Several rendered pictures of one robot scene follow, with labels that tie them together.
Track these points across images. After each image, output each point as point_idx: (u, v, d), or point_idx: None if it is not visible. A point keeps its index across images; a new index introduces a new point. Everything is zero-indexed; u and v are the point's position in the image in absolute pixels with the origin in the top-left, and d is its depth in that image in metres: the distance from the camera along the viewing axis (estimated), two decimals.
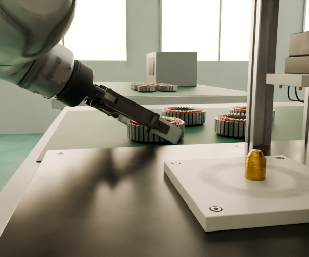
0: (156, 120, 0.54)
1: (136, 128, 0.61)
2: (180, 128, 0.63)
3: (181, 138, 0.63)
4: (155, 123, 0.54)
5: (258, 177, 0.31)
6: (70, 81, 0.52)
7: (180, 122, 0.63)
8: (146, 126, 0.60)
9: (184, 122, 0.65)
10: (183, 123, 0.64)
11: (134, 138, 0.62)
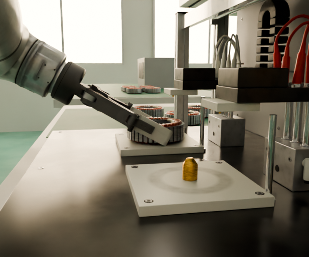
0: (133, 120, 0.55)
1: None
2: (173, 131, 0.61)
3: (176, 140, 0.62)
4: (131, 123, 0.55)
5: None
6: (56, 81, 0.57)
7: (175, 124, 0.62)
8: None
9: (182, 125, 0.63)
10: (179, 125, 0.62)
11: (128, 137, 0.64)
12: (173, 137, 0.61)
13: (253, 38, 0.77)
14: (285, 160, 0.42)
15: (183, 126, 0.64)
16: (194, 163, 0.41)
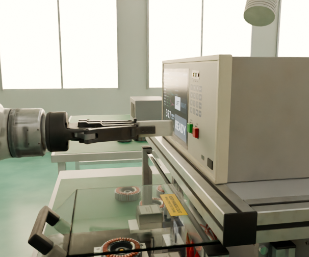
0: (133, 131, 0.61)
1: (102, 256, 0.88)
2: None
3: None
4: (133, 134, 0.61)
5: None
6: (46, 138, 0.59)
7: (134, 255, 0.87)
8: None
9: (139, 254, 0.88)
10: (136, 255, 0.88)
11: None
12: None
13: None
14: None
15: (140, 253, 0.90)
16: None
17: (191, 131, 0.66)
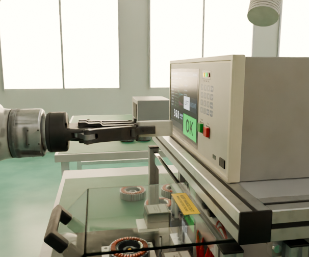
0: (133, 131, 0.61)
1: (110, 255, 0.89)
2: None
3: None
4: (133, 134, 0.61)
5: None
6: (46, 138, 0.59)
7: (142, 254, 0.88)
8: (114, 256, 0.87)
9: (147, 253, 0.89)
10: (145, 254, 0.88)
11: None
12: None
13: None
14: None
15: (149, 252, 0.90)
16: None
17: (202, 131, 0.66)
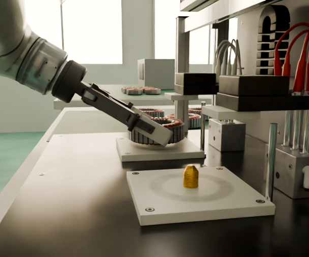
0: (133, 119, 0.55)
1: None
2: (173, 131, 0.61)
3: (176, 141, 0.62)
4: (131, 122, 0.55)
5: None
6: (57, 79, 0.57)
7: (176, 125, 0.62)
8: None
9: (182, 125, 0.63)
10: (179, 126, 0.62)
11: (129, 138, 0.64)
12: (173, 137, 0.61)
13: (253, 42, 0.77)
14: (286, 168, 0.42)
15: (183, 126, 0.64)
16: (195, 171, 0.42)
17: None
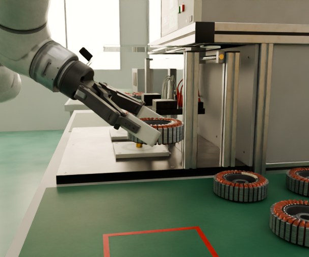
0: (114, 118, 0.57)
1: None
2: (163, 133, 0.60)
3: (166, 143, 0.60)
4: (112, 120, 0.57)
5: None
6: (60, 79, 0.64)
7: (168, 126, 0.61)
8: None
9: (175, 127, 0.61)
10: (171, 127, 0.61)
11: (127, 136, 0.66)
12: (163, 139, 0.60)
13: None
14: None
15: (180, 128, 0.62)
16: None
17: (180, 11, 0.97)
